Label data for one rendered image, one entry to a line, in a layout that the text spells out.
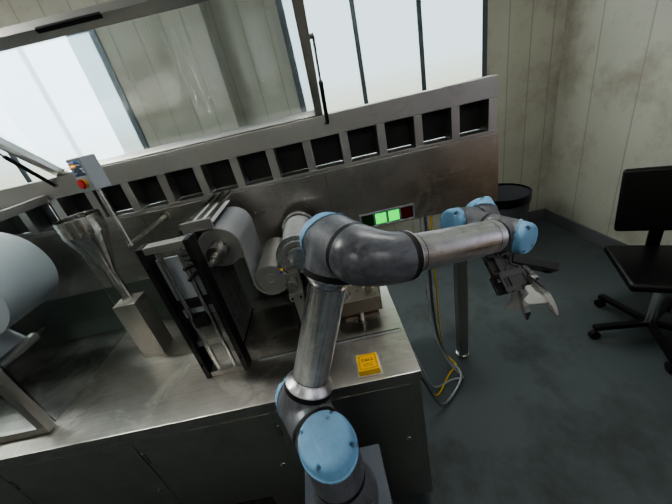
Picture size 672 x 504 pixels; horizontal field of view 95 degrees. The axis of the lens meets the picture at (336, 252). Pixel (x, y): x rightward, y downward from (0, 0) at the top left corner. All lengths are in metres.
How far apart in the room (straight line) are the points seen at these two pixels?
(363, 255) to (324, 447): 0.39
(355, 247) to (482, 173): 1.07
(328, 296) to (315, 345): 0.12
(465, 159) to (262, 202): 0.89
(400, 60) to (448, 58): 0.43
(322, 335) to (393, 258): 0.25
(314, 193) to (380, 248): 0.86
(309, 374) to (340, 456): 0.17
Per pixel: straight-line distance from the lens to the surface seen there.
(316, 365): 0.72
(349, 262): 0.53
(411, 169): 1.40
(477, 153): 1.49
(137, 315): 1.47
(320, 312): 0.66
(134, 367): 1.60
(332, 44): 3.07
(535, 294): 0.91
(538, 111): 3.81
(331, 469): 0.70
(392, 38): 3.16
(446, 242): 0.62
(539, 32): 3.74
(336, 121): 1.31
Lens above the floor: 1.72
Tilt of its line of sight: 27 degrees down
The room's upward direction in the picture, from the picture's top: 13 degrees counter-clockwise
